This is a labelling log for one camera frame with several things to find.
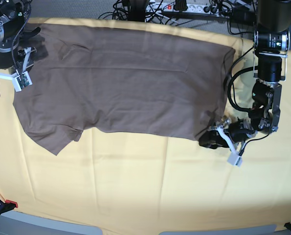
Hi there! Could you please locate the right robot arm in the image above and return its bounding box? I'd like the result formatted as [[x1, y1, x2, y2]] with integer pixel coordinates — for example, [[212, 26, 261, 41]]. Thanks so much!
[[0, 0, 41, 92]]

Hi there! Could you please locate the brown T-shirt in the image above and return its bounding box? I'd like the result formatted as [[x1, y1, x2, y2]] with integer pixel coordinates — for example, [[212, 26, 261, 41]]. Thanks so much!
[[13, 24, 235, 154]]

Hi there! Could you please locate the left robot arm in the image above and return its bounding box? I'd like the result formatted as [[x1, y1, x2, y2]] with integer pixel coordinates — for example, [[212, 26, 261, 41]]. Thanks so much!
[[199, 0, 291, 153]]

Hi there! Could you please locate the black power adapter box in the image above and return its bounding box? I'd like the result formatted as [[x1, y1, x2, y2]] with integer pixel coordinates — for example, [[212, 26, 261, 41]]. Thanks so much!
[[230, 9, 256, 25]]

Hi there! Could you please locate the white power strip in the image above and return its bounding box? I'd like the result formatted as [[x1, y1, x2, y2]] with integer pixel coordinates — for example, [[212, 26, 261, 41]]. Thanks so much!
[[146, 0, 220, 16]]

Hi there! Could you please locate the black stand centre background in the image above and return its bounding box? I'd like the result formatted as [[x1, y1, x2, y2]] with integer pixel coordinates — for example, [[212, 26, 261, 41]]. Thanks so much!
[[128, 0, 148, 22]]

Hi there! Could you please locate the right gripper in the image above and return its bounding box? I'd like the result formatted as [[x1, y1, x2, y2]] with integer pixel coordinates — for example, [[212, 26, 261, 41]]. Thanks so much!
[[0, 27, 41, 71]]

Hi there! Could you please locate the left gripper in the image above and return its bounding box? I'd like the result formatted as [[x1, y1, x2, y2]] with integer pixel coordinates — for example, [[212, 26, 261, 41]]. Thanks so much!
[[199, 119, 257, 149]]

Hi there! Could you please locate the yellow tablecloth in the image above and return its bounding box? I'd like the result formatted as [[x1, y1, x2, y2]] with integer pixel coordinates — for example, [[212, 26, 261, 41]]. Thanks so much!
[[0, 17, 291, 233]]

